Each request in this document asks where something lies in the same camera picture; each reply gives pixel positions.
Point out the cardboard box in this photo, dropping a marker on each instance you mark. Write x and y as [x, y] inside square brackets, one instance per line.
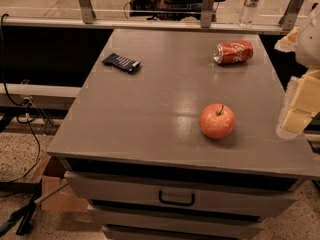
[64, 200]

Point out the black office chair base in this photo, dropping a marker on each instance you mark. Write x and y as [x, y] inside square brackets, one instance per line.
[174, 10]

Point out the clear plastic water bottle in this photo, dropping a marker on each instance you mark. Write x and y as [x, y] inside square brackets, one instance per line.
[248, 11]

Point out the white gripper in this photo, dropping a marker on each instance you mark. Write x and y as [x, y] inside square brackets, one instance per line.
[310, 42]

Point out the black drawer handle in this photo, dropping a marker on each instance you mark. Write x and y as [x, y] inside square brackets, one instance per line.
[176, 199]

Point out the red apple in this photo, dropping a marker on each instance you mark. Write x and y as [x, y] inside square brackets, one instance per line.
[217, 121]

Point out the grey drawer cabinet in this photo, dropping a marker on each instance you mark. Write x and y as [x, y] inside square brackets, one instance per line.
[184, 149]

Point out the blue rxbar blueberry bar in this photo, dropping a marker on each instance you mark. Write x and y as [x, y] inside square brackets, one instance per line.
[122, 63]

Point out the black-handled tool on floor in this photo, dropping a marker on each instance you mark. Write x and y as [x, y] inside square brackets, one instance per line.
[18, 214]

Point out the metal railing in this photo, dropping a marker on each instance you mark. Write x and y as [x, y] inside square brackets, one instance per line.
[114, 14]

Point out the red coca-cola can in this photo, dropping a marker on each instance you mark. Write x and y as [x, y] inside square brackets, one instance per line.
[233, 52]

